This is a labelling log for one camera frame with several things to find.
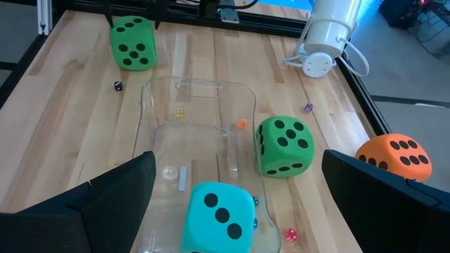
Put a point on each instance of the medium black die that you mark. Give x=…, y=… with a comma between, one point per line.
x=118, y=86

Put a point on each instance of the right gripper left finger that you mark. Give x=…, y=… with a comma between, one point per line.
x=88, y=218

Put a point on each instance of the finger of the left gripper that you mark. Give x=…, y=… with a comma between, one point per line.
x=159, y=14
x=109, y=14

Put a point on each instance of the small orange translucent die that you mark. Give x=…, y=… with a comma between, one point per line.
x=242, y=123

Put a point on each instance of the white cylindrical spotlight lamp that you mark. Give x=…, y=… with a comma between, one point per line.
x=330, y=31

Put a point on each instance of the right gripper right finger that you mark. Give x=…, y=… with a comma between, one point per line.
x=386, y=218

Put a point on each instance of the black aluminium table frame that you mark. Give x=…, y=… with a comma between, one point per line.
x=267, y=25

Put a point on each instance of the clear plastic bin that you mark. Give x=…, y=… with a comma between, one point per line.
x=204, y=140

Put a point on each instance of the dark background equipment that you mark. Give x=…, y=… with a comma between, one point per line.
x=415, y=21

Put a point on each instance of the large teal foam die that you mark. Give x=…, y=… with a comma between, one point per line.
x=214, y=232

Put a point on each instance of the small red translucent die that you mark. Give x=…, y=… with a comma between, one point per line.
x=291, y=235

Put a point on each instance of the small yellow translucent die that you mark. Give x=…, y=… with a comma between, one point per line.
x=180, y=113

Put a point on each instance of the small purple translucent die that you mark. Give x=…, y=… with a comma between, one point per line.
x=308, y=107

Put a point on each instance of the large green foam die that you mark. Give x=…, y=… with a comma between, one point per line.
x=286, y=154
x=133, y=35

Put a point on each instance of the large orange foam die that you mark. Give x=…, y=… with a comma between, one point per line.
x=390, y=165

